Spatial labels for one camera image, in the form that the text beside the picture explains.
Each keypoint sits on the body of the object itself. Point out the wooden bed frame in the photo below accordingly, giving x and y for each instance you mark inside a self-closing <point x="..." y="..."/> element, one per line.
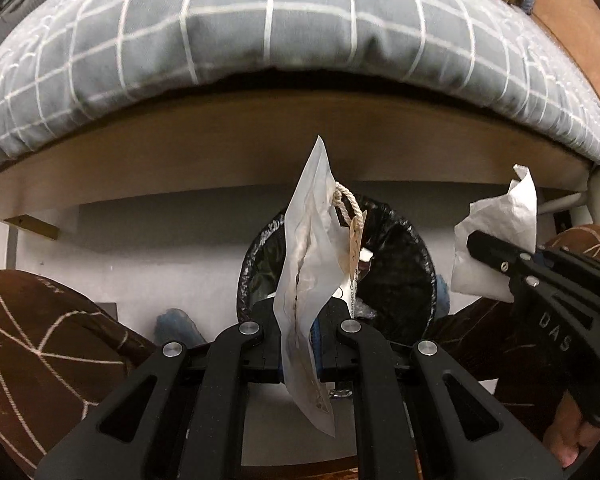
<point x="180" y="150"/>

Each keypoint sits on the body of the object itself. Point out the grey suitcase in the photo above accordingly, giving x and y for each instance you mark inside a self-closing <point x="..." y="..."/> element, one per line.
<point x="15" y="5"/>

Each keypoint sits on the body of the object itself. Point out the blue slipper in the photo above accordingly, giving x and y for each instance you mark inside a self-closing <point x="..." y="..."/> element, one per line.
<point x="442" y="300"/>
<point x="177" y="325"/>

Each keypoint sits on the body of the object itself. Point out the trash bin with black liner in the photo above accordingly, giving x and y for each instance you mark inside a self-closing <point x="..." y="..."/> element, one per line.
<point x="405" y="270"/>

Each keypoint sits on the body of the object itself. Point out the translucent white bag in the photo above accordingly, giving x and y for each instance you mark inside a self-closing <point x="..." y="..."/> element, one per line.
<point x="305" y="260"/>

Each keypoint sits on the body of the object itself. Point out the grey checked bed sheet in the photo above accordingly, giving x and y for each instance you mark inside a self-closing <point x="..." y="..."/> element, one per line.
<point x="305" y="10"/>

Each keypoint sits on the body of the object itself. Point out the wooden headboard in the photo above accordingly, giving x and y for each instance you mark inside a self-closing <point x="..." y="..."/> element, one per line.
<point x="570" y="45"/>

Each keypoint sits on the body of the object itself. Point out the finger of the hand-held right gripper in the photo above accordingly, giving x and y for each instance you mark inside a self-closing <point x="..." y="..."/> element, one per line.
<point x="500" y="257"/>

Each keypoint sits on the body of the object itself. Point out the person's right hand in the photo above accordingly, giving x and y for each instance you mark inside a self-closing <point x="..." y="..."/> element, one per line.
<point x="570" y="435"/>

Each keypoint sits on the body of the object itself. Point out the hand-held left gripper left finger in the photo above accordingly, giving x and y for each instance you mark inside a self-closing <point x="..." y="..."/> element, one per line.
<point x="262" y="355"/>

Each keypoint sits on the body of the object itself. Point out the white tissue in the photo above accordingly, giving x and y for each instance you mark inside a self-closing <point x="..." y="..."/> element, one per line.
<point x="500" y="215"/>

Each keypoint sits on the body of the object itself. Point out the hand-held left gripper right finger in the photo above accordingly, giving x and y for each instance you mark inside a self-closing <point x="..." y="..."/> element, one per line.
<point x="337" y="360"/>

